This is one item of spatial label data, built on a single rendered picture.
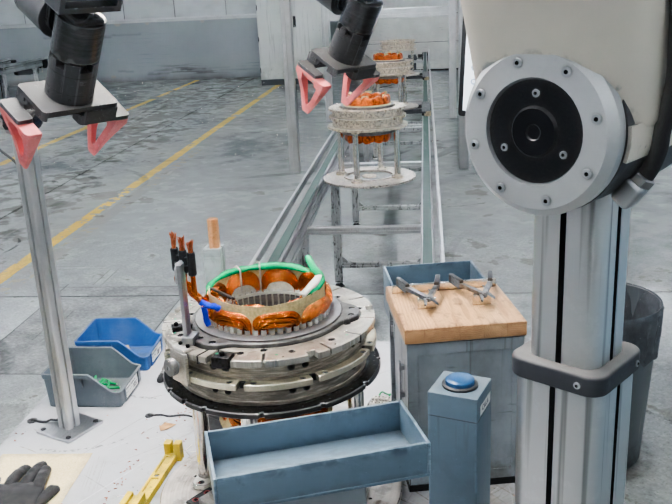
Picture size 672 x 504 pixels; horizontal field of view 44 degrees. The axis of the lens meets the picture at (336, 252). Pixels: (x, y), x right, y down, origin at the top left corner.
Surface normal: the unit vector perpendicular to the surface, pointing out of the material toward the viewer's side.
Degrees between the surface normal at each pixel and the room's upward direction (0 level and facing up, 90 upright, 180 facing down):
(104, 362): 88
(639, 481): 0
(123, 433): 0
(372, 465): 90
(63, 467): 0
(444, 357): 90
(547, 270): 90
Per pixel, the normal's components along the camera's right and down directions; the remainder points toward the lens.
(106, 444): -0.04, -0.95
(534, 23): -0.62, 0.55
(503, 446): 0.09, 0.29
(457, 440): -0.44, 0.29
